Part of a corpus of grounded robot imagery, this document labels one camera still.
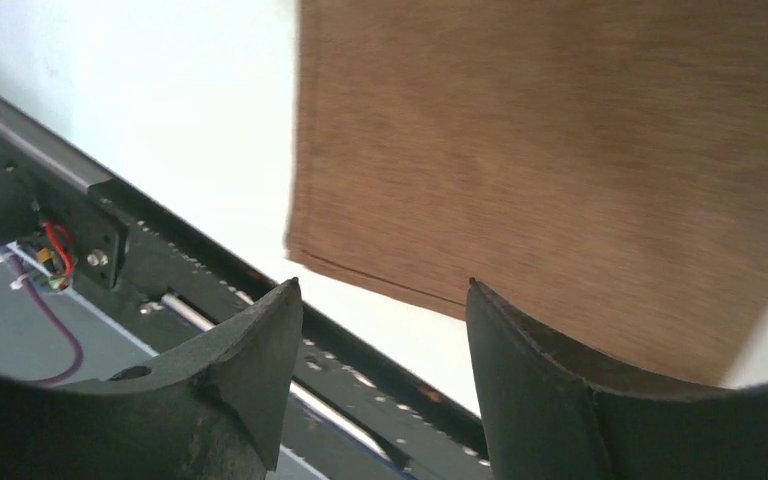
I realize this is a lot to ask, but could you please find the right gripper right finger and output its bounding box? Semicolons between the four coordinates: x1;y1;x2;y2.
466;280;768;479

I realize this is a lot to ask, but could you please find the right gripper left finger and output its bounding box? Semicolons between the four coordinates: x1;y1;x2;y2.
0;279;303;479

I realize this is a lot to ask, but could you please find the brown cloth napkin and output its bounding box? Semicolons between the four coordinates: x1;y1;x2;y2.
286;1;768;384

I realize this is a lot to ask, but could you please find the aluminium frame rail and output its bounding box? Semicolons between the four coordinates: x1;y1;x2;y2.
0;97;113;193

